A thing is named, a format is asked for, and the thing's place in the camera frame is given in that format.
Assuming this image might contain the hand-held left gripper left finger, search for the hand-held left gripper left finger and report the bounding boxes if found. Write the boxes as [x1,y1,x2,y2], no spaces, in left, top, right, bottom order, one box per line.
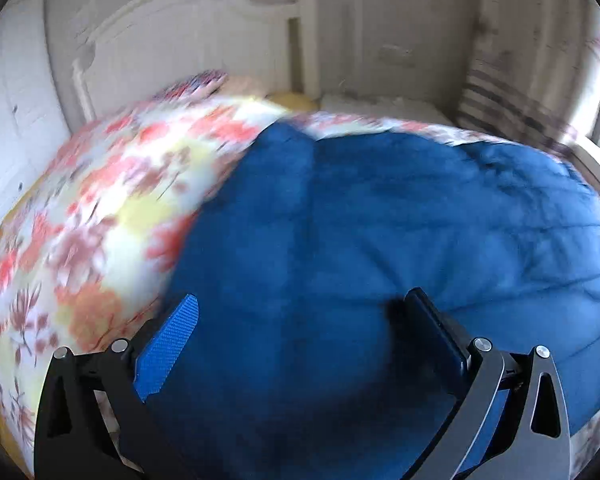
[32,294,201,480]

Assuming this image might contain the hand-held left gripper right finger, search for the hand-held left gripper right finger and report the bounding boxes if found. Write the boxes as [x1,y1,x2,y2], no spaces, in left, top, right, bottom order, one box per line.
[402,287,572,480]

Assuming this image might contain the blue puffer jacket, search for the blue puffer jacket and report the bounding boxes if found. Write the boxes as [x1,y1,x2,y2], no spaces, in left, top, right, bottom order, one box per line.
[150,121,600,480]

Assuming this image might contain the floral bedsheet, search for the floral bedsheet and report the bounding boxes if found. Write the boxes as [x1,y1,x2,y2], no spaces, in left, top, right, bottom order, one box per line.
[0,94,600,478]

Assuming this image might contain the beige window sill ledge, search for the beige window sill ledge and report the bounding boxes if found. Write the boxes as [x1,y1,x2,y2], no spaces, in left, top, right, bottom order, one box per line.
[565,135,600,196]

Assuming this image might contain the floral patterned pillow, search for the floral patterned pillow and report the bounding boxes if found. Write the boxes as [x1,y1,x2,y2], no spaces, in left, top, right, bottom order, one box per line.
[152,70,228,101]

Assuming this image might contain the peach pillow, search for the peach pillow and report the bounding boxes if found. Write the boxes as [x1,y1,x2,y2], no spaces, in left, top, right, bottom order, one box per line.
[220,76,268,98]

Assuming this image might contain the yellow pillow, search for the yellow pillow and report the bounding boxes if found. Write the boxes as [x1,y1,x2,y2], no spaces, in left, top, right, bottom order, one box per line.
[267,90,318,111]

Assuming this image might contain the white wardrobe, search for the white wardrobe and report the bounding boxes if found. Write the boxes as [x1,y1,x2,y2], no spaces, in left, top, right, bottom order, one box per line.
[0,0,73,251]

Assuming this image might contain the striped printed curtain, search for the striped printed curtain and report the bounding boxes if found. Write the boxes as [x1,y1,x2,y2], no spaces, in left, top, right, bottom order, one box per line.
[452,0,600,141]

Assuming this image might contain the white wooden headboard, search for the white wooden headboard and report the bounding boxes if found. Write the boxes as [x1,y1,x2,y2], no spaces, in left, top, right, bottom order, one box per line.
[72,0,316,121]

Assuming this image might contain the wall socket panel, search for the wall socket panel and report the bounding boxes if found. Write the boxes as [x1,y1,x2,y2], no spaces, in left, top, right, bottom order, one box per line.
[377,44,416,63]

